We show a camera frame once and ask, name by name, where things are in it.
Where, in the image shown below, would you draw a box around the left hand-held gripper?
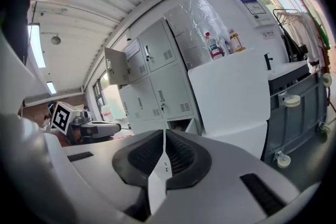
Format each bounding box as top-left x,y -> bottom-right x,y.
51,101 -> 122,144

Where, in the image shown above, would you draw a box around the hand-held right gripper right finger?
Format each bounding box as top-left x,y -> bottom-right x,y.
157,129 -> 300,223

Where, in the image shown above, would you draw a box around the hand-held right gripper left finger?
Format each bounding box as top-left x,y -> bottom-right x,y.
64,129 -> 164,221

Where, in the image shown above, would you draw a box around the thin white locker door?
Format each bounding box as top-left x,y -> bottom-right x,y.
148,128 -> 173,216

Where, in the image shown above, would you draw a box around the grey locker door with vents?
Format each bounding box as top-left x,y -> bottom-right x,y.
104,47 -> 131,86

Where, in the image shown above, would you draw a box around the grey metal locker cabinet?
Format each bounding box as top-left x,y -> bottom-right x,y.
118,18 -> 203,137

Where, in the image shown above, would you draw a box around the white plastic jug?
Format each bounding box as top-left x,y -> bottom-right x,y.
101,104 -> 114,122

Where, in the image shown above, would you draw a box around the dark-framed window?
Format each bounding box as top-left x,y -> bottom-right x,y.
92,72 -> 127,124

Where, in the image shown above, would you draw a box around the short ceiling light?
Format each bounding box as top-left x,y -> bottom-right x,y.
46,81 -> 57,95

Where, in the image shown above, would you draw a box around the white counter cabinet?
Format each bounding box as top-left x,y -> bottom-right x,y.
187,47 -> 271,161

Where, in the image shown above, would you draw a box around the grey cart with white wheels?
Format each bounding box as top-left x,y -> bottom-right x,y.
264,72 -> 333,169

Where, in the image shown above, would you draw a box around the long ceiling light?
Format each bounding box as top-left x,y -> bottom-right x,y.
27,23 -> 47,69

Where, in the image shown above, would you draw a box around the black sink counter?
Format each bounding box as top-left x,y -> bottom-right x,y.
267,60 -> 311,95

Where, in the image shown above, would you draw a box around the black faucet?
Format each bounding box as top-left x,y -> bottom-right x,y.
264,52 -> 274,71

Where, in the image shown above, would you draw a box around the person's dark shirt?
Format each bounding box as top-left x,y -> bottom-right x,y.
0,0 -> 30,66

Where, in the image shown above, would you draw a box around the small dark-capped bottle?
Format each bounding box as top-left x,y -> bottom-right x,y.
223,38 -> 233,55

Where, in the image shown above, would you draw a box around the red-capped clear bottle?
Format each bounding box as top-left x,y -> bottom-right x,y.
204,31 -> 224,60

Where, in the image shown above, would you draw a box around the yellow oil bottle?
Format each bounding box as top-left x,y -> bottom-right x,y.
228,28 -> 247,53

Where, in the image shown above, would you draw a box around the clear plastic film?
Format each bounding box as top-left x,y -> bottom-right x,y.
164,0 -> 233,69

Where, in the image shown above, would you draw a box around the black hanging bag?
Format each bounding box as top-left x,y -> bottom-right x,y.
281,34 -> 305,63

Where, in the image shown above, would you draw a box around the hanging white clothes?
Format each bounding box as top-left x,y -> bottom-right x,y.
285,12 -> 328,68

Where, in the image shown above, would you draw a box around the black clothes rack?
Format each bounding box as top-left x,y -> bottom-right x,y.
272,8 -> 309,42

